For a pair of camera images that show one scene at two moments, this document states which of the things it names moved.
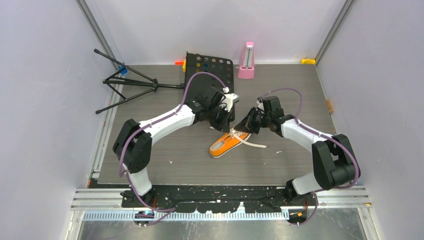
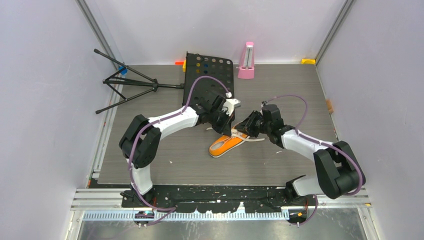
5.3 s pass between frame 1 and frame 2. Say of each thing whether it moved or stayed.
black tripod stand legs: stayed
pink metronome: stayed
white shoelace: moved
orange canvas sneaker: stayed
